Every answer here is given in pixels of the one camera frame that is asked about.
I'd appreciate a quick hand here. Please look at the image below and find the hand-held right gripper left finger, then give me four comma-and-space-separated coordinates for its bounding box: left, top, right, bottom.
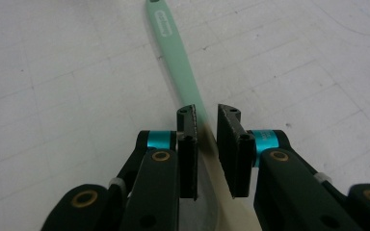
145, 104, 199, 201

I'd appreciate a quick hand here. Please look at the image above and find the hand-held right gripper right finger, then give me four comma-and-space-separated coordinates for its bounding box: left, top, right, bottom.
217, 103, 281, 198

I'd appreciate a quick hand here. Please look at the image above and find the mint handled cream pastry brush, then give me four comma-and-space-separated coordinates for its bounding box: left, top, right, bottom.
145, 0, 264, 231

